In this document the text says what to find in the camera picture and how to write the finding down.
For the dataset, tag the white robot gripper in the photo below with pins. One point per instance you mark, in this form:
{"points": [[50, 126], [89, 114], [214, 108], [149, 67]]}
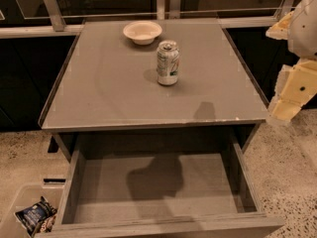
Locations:
{"points": [[304, 30]]}

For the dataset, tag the grey top drawer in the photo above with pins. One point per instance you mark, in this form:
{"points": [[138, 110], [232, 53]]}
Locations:
{"points": [[178, 184]]}

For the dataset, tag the grey cabinet with top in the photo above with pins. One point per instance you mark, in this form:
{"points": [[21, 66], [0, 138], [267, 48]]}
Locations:
{"points": [[110, 83]]}

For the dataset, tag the silver green soda can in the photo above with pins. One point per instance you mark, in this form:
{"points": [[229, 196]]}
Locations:
{"points": [[168, 62]]}

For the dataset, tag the white paper bowl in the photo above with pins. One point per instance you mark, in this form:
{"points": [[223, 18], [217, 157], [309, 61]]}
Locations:
{"points": [[142, 32]]}

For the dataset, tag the dark blue snack bag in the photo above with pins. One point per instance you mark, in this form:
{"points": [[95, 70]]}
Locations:
{"points": [[33, 216]]}

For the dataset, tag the clear plastic bin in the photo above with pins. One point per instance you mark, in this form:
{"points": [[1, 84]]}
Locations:
{"points": [[27, 195]]}

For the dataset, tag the metal railing frame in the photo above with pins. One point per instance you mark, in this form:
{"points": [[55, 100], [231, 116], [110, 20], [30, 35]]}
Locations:
{"points": [[42, 18]]}

